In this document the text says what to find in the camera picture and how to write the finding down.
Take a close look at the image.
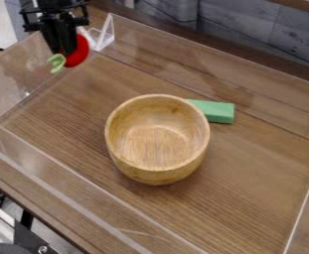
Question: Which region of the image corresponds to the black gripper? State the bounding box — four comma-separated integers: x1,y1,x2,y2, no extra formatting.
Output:
21,0,90,56

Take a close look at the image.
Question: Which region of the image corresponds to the red plush strawberry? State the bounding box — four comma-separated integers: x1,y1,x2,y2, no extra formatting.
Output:
47,34,90,74

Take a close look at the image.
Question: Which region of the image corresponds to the wooden bowl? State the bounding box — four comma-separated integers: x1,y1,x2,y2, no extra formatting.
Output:
105,94,212,186

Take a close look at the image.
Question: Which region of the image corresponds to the green sponge block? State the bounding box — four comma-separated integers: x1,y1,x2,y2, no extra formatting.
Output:
189,99,235,124

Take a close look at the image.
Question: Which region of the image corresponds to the black clamp base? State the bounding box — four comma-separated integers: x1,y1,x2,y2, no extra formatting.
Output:
0,223,61,254

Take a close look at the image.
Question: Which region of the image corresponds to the clear acrylic tray enclosure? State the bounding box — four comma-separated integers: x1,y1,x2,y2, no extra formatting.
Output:
0,14,309,254

